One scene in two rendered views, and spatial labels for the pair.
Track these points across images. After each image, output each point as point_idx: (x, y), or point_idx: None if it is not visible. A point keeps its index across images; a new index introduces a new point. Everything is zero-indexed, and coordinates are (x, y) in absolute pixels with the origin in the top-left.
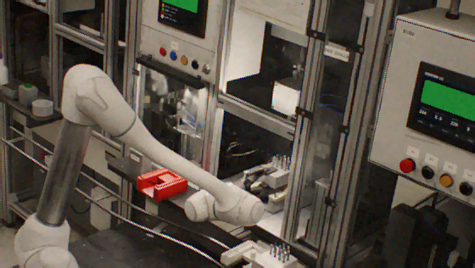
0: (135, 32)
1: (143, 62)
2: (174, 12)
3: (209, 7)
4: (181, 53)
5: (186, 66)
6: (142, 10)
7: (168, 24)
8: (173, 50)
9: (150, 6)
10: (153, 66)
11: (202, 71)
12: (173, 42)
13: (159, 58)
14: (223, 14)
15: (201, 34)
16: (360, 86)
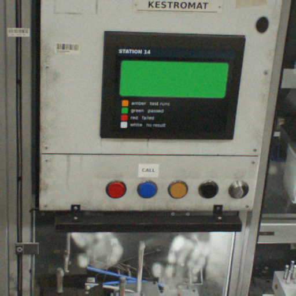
0: (16, 174)
1: (81, 225)
2: (159, 110)
3: (245, 78)
4: (166, 178)
5: (181, 199)
6: (42, 126)
7: (135, 135)
8: (145, 180)
9: (69, 113)
10: (111, 225)
11: (240, 197)
12: (144, 166)
13: (105, 205)
14: (274, 85)
15: (230, 133)
16: None
